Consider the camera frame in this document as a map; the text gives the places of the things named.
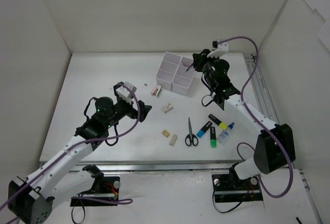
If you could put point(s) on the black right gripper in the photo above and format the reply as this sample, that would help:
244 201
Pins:
199 62

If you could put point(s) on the pink white stapler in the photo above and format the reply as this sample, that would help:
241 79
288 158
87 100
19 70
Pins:
156 91

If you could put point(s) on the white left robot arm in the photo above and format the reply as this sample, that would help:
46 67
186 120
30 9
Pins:
33 198

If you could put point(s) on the green highlighter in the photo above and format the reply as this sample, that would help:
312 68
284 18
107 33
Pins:
213 137

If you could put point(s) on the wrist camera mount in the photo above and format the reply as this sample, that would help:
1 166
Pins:
125 91
219 48

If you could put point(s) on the beige long eraser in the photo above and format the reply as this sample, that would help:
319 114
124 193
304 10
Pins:
173 140

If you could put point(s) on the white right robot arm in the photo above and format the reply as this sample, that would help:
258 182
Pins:
274 146

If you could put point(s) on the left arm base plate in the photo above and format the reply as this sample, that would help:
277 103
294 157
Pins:
107 191

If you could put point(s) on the yellow highlighter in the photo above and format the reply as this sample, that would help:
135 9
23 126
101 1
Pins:
217 121

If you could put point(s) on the tan small eraser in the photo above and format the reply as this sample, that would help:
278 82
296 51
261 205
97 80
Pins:
165 133

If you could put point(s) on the blue highlighter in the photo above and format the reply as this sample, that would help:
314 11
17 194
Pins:
204 129

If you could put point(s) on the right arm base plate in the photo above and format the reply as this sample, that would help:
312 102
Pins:
244 191

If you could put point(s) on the white divided organizer left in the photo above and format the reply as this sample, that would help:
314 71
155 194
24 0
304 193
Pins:
167 70

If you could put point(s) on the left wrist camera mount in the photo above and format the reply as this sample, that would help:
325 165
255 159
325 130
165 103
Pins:
125 91

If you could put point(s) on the black handled scissors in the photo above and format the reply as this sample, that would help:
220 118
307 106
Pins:
191 139

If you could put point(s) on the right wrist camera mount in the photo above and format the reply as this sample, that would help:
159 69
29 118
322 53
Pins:
219 48

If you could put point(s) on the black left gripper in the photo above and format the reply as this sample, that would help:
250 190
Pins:
134 110

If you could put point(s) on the white divided organizer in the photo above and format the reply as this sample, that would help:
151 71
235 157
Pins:
167 70
183 80

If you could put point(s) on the white divided organizer right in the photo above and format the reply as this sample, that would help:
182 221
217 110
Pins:
183 80

